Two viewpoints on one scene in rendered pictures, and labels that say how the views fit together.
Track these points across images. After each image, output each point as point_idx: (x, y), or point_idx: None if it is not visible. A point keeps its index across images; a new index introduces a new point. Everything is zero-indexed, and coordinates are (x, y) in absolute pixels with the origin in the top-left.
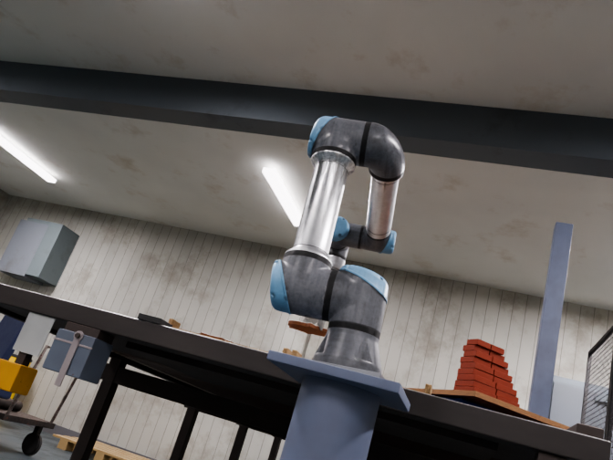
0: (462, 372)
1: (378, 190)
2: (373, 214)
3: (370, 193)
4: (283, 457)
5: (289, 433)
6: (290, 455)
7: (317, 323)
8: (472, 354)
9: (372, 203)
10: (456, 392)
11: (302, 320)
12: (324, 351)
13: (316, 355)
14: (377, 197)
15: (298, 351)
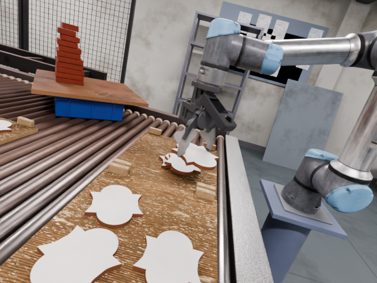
0: (65, 56)
1: (331, 63)
2: (298, 64)
3: (324, 59)
4: (297, 252)
5: (301, 244)
6: (300, 249)
7: (209, 150)
8: (75, 41)
9: (312, 62)
10: (130, 103)
11: (186, 149)
12: (320, 206)
13: (318, 210)
14: (322, 64)
15: (210, 185)
